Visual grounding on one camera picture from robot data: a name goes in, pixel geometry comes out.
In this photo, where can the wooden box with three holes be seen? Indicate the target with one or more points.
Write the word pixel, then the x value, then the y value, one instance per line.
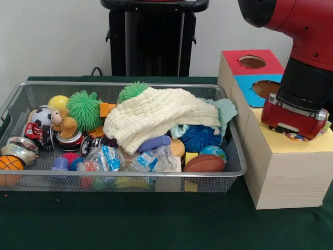
pixel 286 182

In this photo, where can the green spiky rubber ball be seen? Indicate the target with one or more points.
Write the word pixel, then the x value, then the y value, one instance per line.
pixel 132 91
pixel 84 109

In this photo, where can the globe print ball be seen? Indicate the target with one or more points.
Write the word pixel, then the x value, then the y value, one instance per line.
pixel 213 152

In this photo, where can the blue spiky rubber ball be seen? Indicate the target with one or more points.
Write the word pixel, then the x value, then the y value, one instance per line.
pixel 200 138

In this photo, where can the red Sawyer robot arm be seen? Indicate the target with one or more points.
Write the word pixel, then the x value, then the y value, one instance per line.
pixel 307 52

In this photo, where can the orange toy basketball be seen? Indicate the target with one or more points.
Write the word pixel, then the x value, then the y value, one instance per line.
pixel 10 163

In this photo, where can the mint knitted cloth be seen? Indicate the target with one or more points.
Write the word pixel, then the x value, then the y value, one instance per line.
pixel 229 112

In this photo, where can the polka dot cloth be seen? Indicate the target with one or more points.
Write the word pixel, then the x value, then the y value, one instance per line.
pixel 296 136

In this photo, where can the brown toy football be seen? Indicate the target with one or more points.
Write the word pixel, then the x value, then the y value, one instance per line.
pixel 204 162

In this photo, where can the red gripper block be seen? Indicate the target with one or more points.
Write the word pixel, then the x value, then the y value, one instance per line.
pixel 291 118

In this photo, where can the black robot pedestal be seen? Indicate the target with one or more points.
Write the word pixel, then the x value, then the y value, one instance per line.
pixel 153 39

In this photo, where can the cream knitted cloth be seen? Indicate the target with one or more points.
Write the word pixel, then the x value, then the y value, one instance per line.
pixel 151 114

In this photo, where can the brown monkey plush toy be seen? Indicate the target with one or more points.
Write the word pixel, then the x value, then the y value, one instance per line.
pixel 65 123

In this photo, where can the dark green table cloth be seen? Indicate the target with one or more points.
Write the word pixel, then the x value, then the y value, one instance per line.
pixel 156 221

